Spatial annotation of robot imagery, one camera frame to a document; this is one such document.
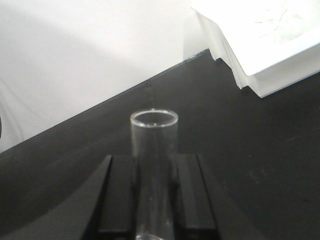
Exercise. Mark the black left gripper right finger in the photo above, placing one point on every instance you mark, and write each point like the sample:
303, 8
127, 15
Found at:
202, 210

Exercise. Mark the clear glass test tube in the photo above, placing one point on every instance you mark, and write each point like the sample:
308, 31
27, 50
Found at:
154, 135

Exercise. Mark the white left storage bin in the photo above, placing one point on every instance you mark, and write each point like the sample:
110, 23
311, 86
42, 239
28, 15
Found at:
268, 44

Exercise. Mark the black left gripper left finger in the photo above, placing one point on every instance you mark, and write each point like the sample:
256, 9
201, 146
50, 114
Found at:
70, 202

